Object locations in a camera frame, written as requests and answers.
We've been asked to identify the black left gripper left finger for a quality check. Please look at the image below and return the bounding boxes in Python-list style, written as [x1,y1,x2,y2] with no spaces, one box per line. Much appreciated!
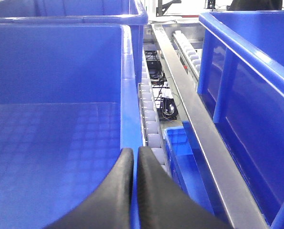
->
[46,148,134,229]

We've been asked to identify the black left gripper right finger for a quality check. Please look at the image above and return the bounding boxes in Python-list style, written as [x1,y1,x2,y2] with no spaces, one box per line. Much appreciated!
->
[137,146,231,229]

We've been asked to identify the white roller track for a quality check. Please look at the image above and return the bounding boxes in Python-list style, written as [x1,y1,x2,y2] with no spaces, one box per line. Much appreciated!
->
[172,31,201,81]
[138,54,171,176]

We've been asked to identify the large blue plastic bin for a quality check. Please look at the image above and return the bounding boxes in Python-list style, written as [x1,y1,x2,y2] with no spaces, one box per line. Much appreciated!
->
[0,23,142,229]

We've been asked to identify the steel divider rail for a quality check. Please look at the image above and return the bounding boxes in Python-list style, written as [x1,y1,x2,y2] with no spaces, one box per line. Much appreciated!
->
[152,24,268,229]

